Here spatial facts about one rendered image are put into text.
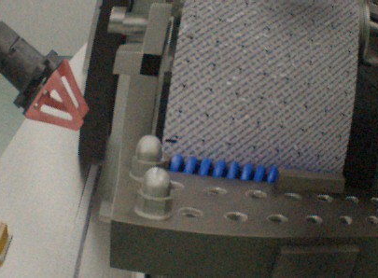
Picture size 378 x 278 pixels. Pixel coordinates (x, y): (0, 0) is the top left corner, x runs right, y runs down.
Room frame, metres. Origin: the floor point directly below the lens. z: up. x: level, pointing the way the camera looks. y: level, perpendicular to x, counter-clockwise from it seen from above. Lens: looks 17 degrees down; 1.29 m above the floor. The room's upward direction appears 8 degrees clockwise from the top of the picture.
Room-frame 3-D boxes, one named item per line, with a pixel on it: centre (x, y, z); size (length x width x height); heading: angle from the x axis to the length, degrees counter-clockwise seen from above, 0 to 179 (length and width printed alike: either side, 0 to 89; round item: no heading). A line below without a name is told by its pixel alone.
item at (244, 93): (0.78, -0.09, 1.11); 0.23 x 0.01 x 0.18; 93
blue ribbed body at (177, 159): (0.76, -0.09, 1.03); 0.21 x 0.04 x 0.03; 93
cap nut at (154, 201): (0.61, 0.02, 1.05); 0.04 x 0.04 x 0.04
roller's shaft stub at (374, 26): (0.85, -0.25, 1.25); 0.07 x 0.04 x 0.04; 93
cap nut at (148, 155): (0.71, 0.04, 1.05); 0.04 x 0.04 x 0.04
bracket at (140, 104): (0.87, 0.08, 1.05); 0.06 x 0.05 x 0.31; 93
